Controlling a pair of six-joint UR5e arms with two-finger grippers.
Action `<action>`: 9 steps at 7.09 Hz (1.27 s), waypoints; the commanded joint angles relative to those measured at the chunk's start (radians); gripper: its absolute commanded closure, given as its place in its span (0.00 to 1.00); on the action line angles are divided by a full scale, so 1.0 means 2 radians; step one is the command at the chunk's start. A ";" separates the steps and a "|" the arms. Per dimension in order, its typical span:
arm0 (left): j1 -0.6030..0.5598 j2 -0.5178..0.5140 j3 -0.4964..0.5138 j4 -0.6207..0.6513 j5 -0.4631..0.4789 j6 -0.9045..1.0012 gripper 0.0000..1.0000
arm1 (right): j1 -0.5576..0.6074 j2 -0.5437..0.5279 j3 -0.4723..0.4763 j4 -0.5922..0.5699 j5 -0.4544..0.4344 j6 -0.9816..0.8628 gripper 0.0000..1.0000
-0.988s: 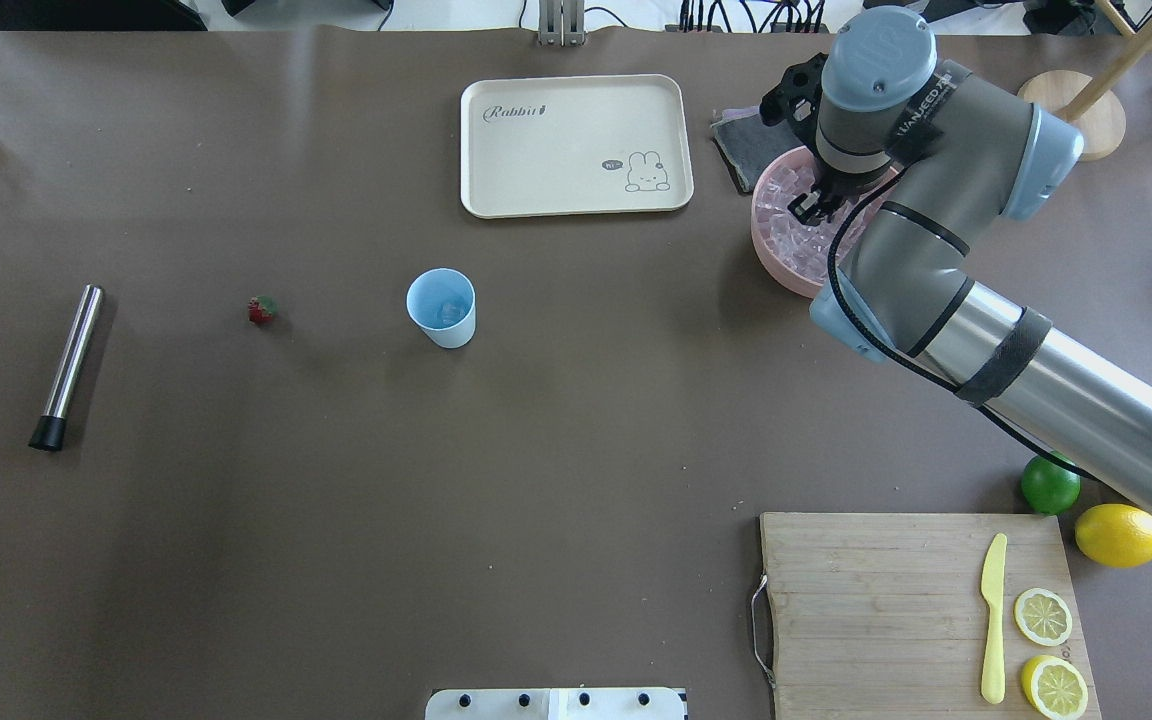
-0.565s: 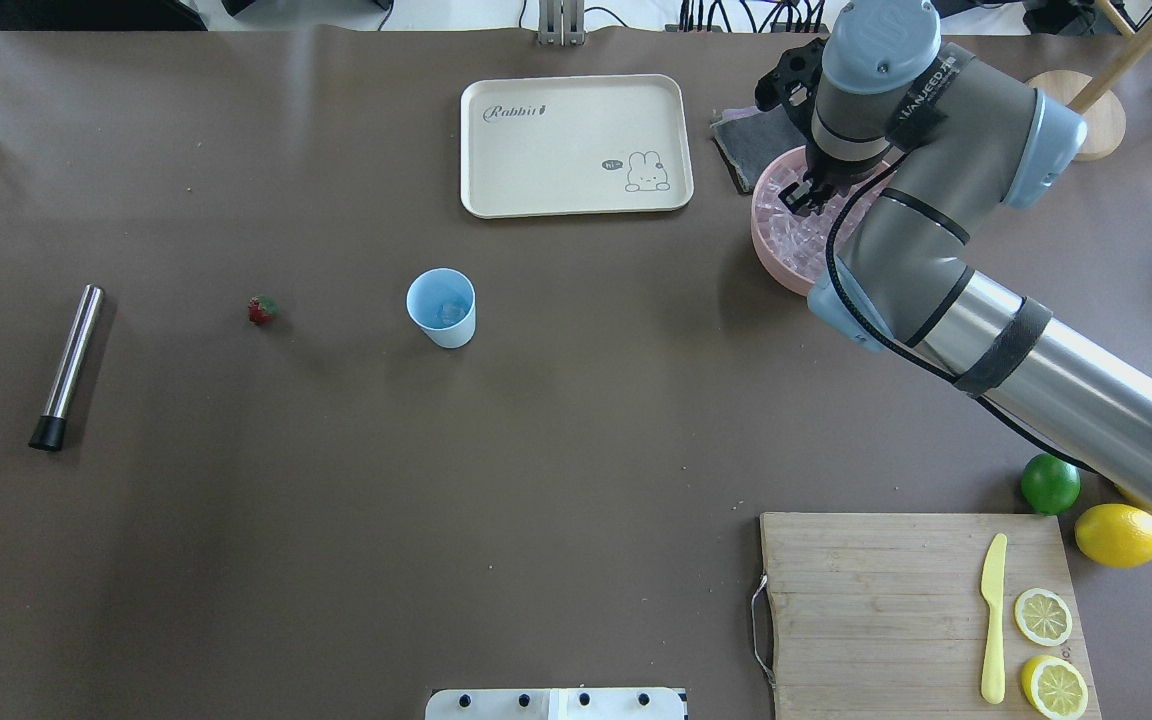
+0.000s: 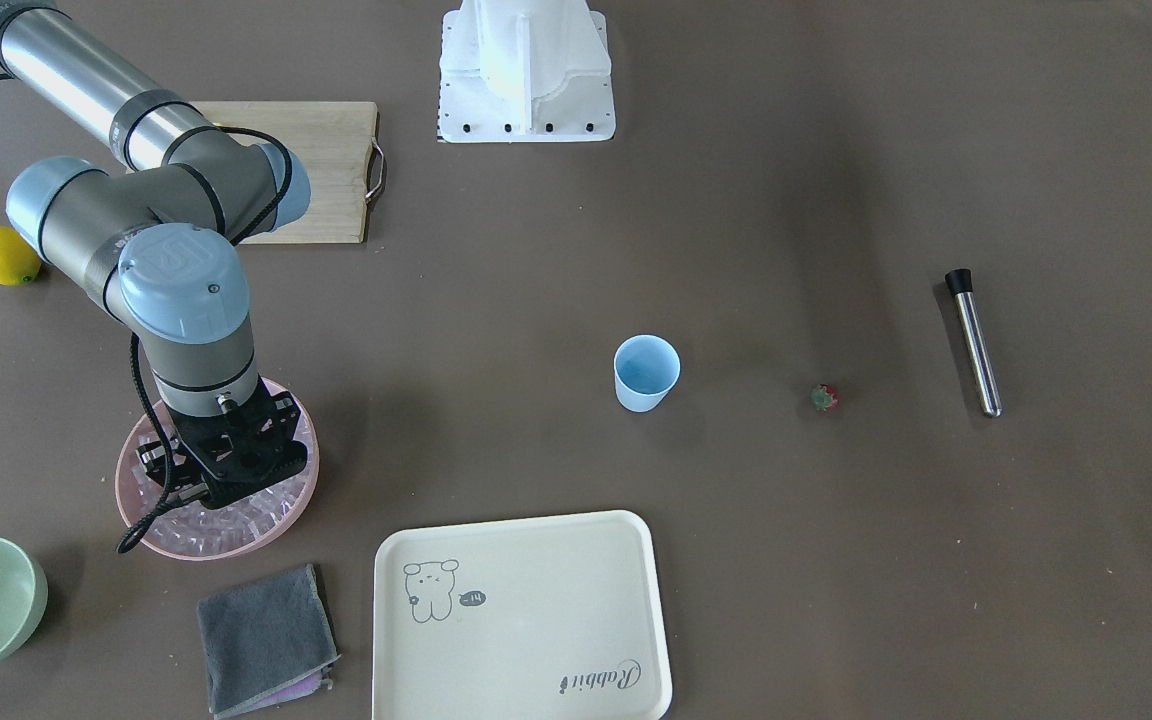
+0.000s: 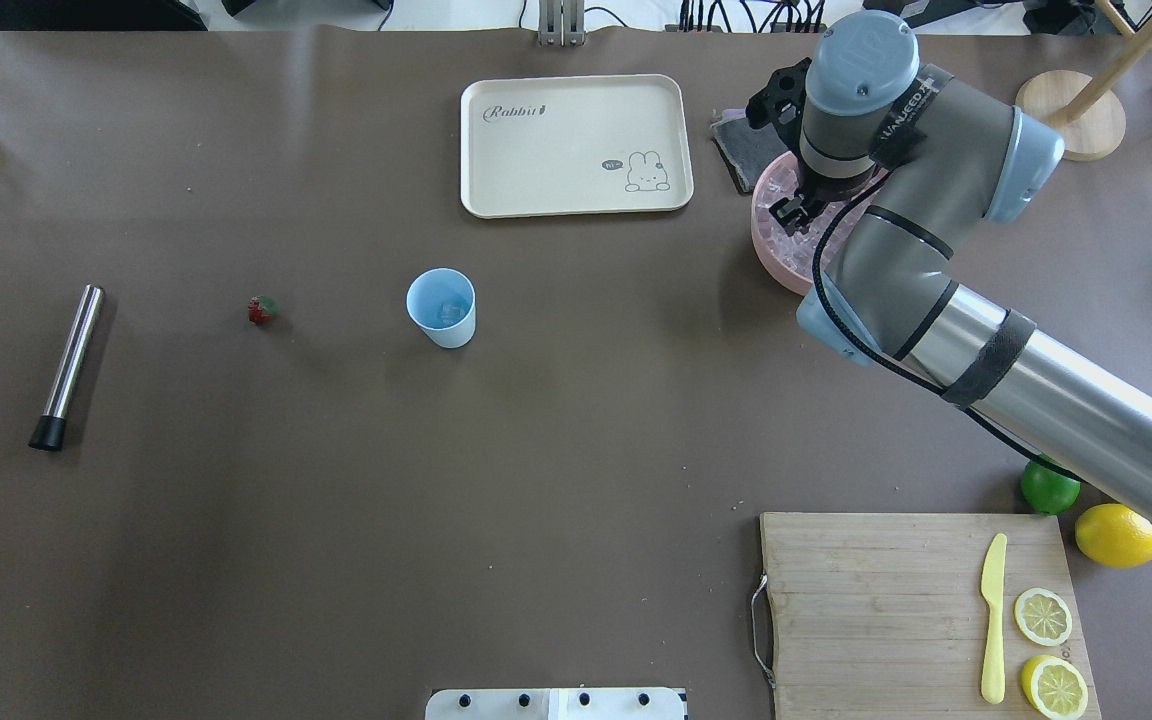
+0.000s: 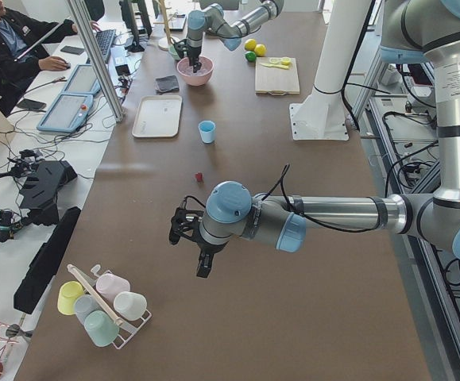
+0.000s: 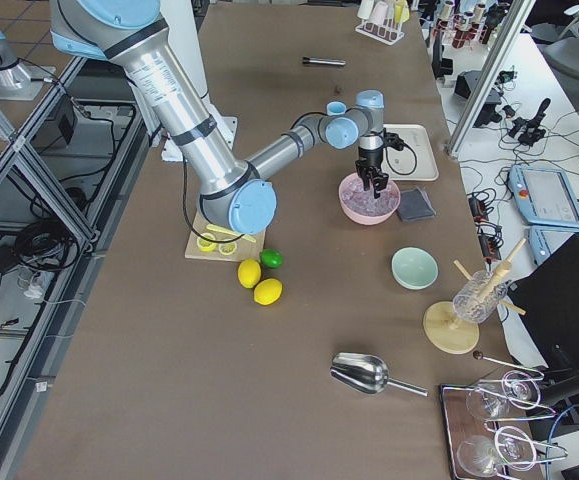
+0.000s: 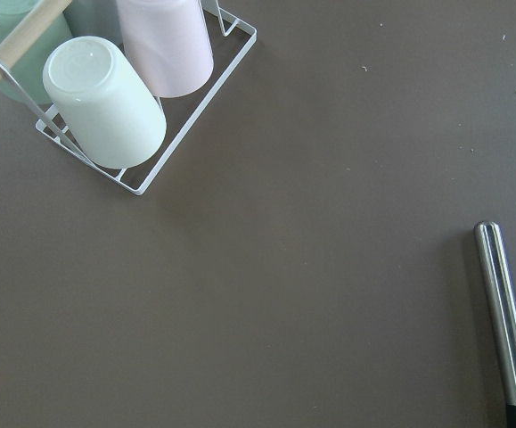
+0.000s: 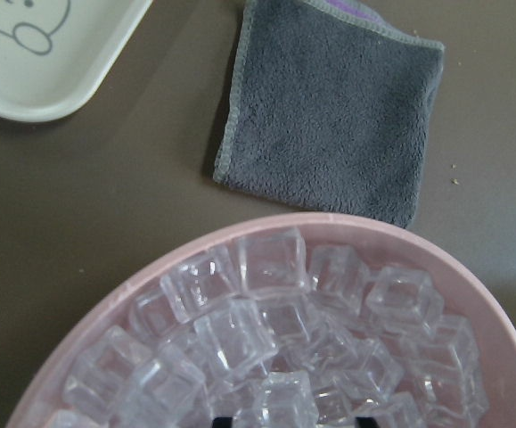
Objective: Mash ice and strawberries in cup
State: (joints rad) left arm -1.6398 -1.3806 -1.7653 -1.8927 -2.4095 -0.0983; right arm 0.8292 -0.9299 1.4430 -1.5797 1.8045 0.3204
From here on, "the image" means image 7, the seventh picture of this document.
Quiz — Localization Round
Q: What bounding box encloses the wooden rack handle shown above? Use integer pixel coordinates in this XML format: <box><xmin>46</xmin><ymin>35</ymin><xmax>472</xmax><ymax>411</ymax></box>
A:
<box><xmin>0</xmin><ymin>0</ymin><xmax>72</xmax><ymax>81</ymax></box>

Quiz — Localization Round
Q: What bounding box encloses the grey-blue plastic cup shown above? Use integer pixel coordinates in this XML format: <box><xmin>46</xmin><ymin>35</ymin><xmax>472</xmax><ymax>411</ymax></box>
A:
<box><xmin>63</xmin><ymin>0</ymin><xmax>122</xmax><ymax>45</ymax></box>

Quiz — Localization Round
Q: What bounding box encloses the steel muddler black tip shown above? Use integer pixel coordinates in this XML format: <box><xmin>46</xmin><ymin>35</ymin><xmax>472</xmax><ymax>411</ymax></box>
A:
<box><xmin>474</xmin><ymin>221</ymin><xmax>516</xmax><ymax>427</ymax></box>

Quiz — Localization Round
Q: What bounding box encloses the green plastic cup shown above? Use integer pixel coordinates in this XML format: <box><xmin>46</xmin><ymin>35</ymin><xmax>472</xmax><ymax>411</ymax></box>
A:
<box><xmin>0</xmin><ymin>0</ymin><xmax>72</xmax><ymax>104</ymax></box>

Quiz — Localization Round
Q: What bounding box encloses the pink plastic cup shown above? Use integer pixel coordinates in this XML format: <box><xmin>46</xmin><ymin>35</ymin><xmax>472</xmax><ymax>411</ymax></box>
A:
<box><xmin>116</xmin><ymin>0</ymin><xmax>214</xmax><ymax>98</ymax></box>

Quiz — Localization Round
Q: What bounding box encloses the white plastic cup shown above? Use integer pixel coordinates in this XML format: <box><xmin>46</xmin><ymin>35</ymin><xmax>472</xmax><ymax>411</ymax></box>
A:
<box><xmin>43</xmin><ymin>36</ymin><xmax>167</xmax><ymax>169</ymax></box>

